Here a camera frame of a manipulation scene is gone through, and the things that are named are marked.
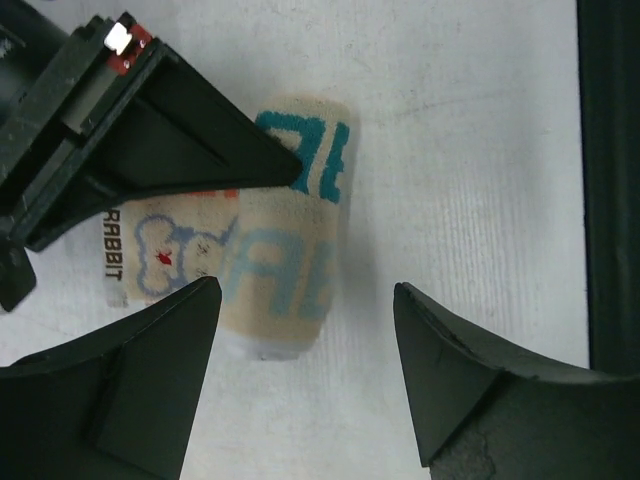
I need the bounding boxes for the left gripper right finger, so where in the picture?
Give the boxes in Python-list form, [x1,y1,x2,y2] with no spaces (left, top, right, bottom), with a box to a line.
[393,282,639,479]

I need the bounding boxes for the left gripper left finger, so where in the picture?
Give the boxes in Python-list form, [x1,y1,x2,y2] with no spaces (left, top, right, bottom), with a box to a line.
[1,277,222,479]

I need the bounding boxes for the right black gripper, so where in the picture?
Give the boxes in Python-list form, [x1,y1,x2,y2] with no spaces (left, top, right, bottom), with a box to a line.
[1,12,302,312]

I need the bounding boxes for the white rabbit print towel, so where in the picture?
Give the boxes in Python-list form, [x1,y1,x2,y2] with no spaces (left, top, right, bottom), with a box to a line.
[103,95,352,361]

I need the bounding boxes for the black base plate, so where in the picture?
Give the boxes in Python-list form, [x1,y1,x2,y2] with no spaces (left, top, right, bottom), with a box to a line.
[577,0,639,375]

